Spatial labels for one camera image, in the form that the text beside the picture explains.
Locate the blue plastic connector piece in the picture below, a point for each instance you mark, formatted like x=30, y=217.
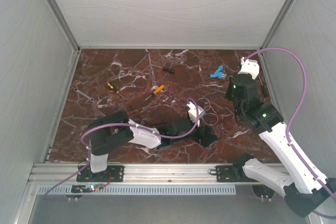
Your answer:
x=219, y=73

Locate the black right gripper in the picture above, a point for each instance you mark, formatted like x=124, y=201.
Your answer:
x=228, y=95

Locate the dark screwdriver right edge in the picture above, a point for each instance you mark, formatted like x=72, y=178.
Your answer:
x=263, y=88

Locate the orange handled screwdriver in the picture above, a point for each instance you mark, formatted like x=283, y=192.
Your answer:
x=160, y=88

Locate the aluminium corner post left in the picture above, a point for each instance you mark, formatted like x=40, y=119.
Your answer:
x=62, y=22

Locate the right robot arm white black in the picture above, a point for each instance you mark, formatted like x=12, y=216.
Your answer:
x=305, y=187

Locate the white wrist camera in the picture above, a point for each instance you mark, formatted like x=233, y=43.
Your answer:
x=195, y=113
x=249, y=67

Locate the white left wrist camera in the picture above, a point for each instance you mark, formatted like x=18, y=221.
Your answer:
x=195, y=113

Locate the grey slotted cable duct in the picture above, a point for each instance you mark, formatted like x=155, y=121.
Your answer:
x=161, y=190

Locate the small grey wrench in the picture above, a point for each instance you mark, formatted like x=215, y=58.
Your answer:
x=83, y=94

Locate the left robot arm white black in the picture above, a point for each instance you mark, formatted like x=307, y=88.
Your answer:
x=111, y=132

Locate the yellow black small tool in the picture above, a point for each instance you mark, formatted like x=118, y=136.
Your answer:
x=113, y=87

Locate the small black screwdriver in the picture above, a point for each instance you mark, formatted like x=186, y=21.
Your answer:
x=165, y=69

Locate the aluminium front rail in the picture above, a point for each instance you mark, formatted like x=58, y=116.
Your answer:
x=176, y=174

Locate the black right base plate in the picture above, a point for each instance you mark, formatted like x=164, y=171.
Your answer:
x=232, y=173

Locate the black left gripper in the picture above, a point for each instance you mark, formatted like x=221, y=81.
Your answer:
x=206, y=140

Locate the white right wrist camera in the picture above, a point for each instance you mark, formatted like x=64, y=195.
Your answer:
x=249, y=67

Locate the aluminium corner post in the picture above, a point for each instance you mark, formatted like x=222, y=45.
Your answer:
x=62, y=22
x=277, y=22

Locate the aluminium corner post right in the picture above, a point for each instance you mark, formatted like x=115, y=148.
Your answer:
x=277, y=22

